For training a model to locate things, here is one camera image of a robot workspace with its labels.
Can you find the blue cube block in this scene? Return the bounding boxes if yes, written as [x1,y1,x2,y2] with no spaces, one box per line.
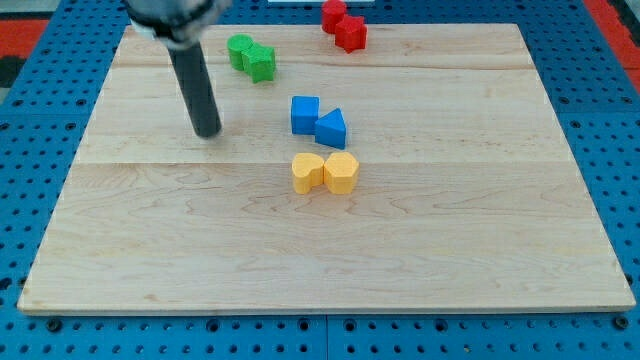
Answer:
[290,95,320,135]

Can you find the red cylinder block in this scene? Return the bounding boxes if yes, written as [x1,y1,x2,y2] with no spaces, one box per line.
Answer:
[321,0,347,34]

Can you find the blue triangle block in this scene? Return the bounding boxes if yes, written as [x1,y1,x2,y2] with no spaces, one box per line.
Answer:
[315,108,347,149]

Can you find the yellow hexagon block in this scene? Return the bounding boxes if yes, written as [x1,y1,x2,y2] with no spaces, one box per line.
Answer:
[324,152,360,195]

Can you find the yellow heart block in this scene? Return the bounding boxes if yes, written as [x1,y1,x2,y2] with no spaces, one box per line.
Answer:
[291,153,325,194]

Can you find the green cylinder block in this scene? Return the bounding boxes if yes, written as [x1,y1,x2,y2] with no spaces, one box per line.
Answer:
[226,33,254,71]

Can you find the wooden board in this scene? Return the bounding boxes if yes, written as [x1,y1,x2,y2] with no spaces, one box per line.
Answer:
[17,24,636,316]

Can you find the red star block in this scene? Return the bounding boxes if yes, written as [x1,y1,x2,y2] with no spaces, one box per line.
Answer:
[335,15,368,53]

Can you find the green star block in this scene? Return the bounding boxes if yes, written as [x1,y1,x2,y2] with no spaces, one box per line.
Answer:
[242,43,276,83]

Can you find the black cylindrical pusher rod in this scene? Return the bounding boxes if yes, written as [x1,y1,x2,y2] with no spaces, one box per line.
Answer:
[168,43,222,139]

